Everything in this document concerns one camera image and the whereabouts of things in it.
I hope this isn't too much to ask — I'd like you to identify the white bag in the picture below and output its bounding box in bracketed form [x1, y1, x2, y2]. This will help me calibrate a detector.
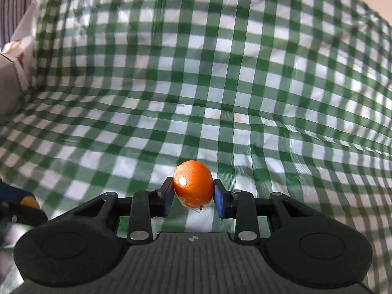
[0, 35, 36, 118]

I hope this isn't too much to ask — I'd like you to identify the striped cloth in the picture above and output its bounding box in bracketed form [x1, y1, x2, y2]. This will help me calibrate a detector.
[0, 0, 34, 48]

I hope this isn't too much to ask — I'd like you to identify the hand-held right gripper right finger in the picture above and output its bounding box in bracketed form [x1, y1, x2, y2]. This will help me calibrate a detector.
[213, 178, 313, 246]

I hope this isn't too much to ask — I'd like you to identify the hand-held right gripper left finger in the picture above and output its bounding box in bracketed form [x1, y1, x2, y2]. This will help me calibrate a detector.
[75, 177, 175, 245]

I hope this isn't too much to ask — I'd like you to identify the green checked tablecloth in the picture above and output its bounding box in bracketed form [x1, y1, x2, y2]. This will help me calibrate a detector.
[0, 0, 392, 294]

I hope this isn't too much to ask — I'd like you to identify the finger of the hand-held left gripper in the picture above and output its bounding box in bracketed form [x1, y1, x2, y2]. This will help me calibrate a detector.
[0, 205, 48, 226]
[0, 181, 34, 205]

